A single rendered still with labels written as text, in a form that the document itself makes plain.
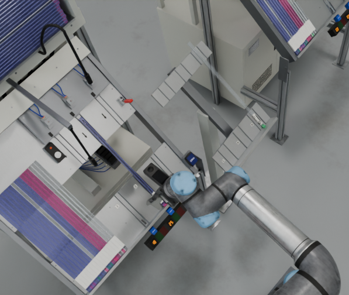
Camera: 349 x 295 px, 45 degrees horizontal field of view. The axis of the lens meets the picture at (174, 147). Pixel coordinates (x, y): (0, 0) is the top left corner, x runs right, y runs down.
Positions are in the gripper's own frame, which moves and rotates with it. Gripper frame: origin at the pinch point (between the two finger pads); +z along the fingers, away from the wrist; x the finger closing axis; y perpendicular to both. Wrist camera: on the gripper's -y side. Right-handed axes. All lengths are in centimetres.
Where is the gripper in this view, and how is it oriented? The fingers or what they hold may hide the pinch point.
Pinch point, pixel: (158, 188)
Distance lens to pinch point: 161.8
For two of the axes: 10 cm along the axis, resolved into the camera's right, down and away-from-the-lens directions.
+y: 7.3, 6.8, 0.3
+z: -2.2, 2.0, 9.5
